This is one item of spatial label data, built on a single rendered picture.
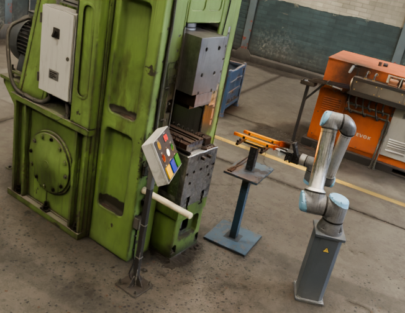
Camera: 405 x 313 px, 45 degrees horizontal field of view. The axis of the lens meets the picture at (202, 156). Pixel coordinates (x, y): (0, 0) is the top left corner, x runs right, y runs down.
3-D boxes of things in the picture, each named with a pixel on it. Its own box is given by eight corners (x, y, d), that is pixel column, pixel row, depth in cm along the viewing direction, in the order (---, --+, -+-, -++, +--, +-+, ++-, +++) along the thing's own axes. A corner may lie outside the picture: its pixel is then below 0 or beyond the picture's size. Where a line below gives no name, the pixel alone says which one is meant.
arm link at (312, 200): (322, 217, 348) (347, 113, 344) (298, 212, 349) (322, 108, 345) (318, 213, 363) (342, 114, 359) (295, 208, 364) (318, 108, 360)
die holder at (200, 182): (207, 195, 404) (218, 146, 386) (179, 210, 374) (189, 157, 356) (156, 169, 431) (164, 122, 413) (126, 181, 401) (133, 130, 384)
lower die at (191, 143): (201, 147, 378) (203, 137, 374) (185, 153, 362) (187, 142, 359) (160, 128, 398) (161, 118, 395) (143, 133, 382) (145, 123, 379)
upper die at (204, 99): (210, 104, 363) (212, 91, 360) (194, 107, 348) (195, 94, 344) (166, 86, 384) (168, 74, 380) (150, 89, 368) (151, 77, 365)
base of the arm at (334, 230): (340, 225, 370) (344, 214, 366) (343, 239, 353) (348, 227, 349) (315, 220, 371) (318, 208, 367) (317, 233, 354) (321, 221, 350)
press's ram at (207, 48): (222, 89, 370) (233, 36, 354) (191, 95, 340) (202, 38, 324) (179, 72, 391) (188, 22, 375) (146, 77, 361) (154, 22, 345)
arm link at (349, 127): (361, 113, 352) (332, 181, 396) (343, 110, 353) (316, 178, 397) (361, 123, 343) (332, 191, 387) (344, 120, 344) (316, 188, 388)
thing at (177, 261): (218, 251, 417) (218, 250, 416) (174, 281, 371) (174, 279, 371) (182, 230, 436) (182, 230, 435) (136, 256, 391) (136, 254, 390)
